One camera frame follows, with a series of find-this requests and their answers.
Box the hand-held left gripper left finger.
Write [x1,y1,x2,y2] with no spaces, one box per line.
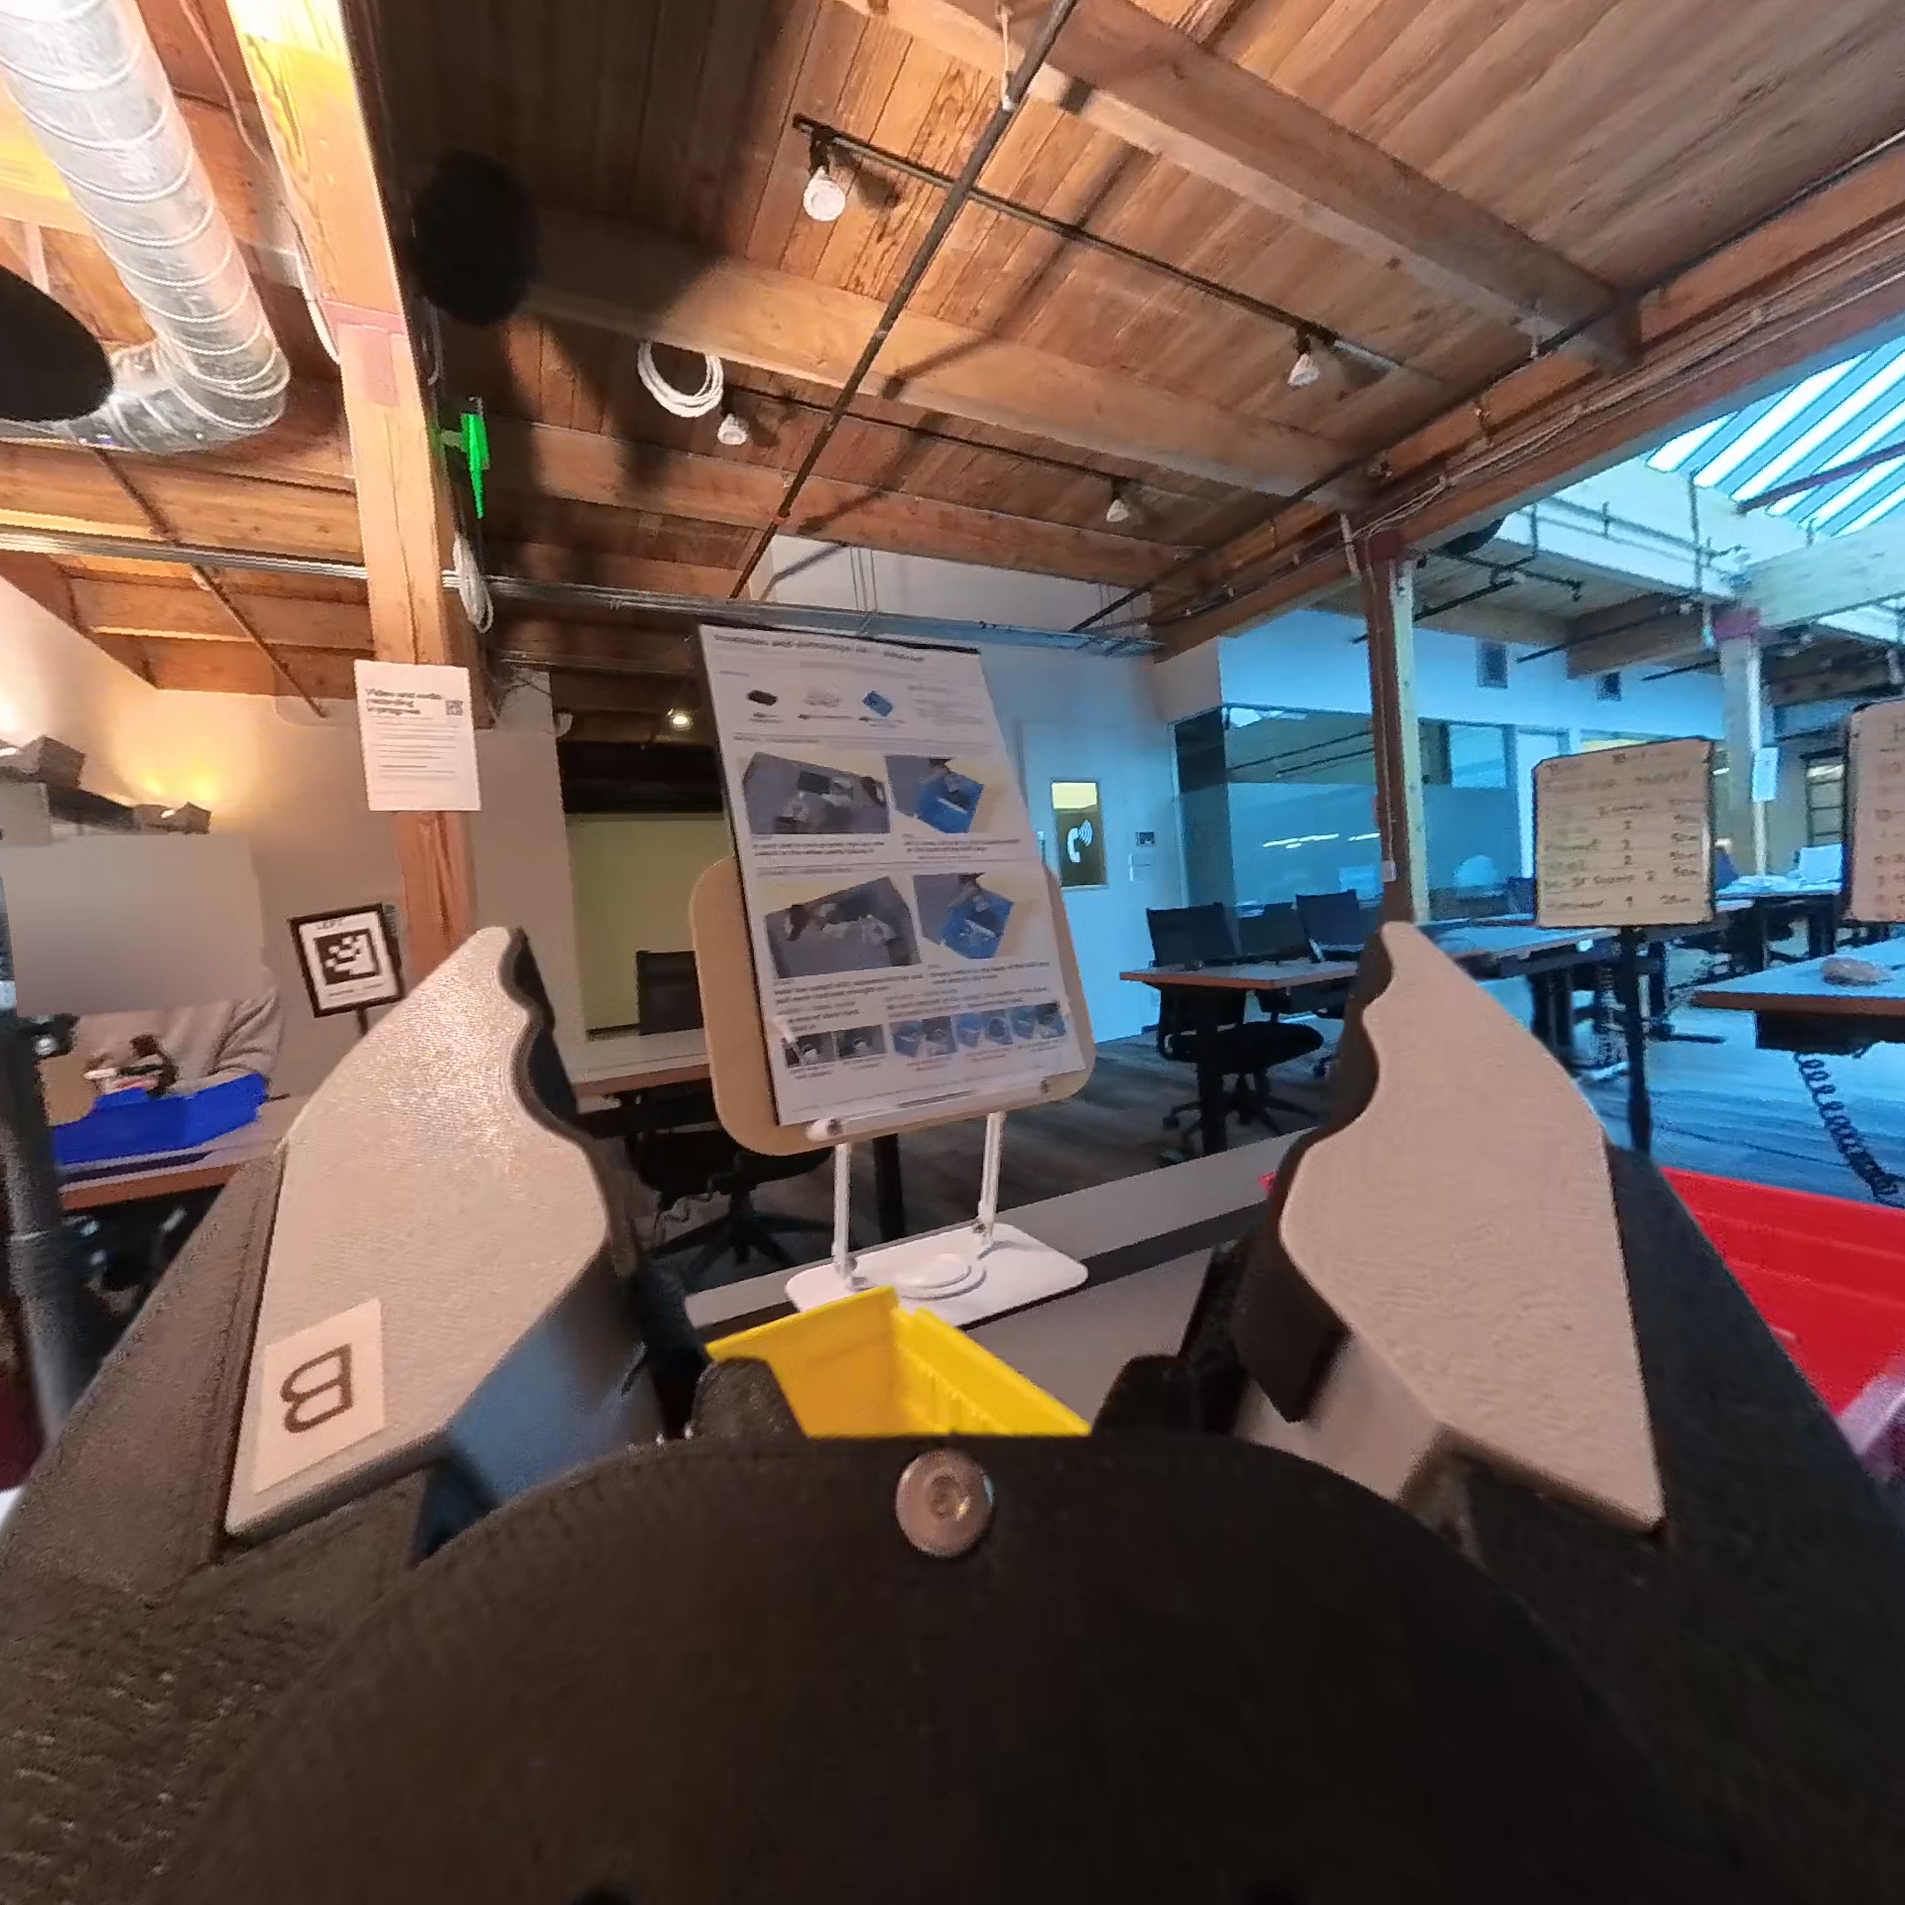
[223,925,706,1561]

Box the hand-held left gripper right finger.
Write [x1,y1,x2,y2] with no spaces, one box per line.
[1232,919,1670,1536]

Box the yellow plastic bin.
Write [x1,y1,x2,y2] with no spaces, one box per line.
[706,1285,1093,1440]

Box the black framed marker sign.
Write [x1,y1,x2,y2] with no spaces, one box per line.
[289,903,409,1022]

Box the blue plastic bin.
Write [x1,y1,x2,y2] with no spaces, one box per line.
[50,1073,270,1173]

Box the red plastic bin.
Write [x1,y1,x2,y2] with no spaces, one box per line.
[1657,1166,1905,1420]

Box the tan wooden display board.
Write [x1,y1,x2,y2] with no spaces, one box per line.
[684,856,1104,1158]

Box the wooden top office desk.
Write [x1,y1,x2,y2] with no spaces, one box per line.
[1119,953,1366,1166]
[1690,933,1905,1055]

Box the black tripod pole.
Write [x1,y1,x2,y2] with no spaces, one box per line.
[0,875,99,1434]

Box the handwritten whiteboard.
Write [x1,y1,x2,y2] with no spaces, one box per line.
[1531,737,1716,1148]
[1841,699,1905,927]

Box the white paper notice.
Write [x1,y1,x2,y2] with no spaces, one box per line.
[352,658,482,814]

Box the white display stand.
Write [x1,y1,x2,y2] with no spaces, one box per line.
[784,1105,1089,1322]

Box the printed instruction sheet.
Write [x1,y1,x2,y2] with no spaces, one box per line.
[699,623,1097,1128]

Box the green exit sign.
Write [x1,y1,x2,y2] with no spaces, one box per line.
[436,397,494,523]

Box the glass skylight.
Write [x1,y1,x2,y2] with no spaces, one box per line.
[1641,334,1905,539]

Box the black round speaker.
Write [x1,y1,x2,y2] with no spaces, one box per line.
[409,147,543,331]

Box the black coiled cord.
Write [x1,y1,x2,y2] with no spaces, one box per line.
[1792,1047,1905,1211]

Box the silver ventilation duct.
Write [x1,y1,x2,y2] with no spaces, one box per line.
[0,0,294,452]

